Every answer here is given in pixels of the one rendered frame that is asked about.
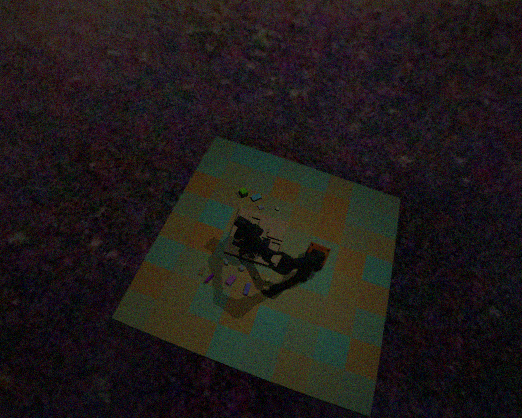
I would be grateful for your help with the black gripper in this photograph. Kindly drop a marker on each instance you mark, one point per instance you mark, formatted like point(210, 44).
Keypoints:
point(238, 236)

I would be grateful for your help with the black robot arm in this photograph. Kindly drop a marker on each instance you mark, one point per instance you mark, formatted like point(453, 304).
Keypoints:
point(252, 242)

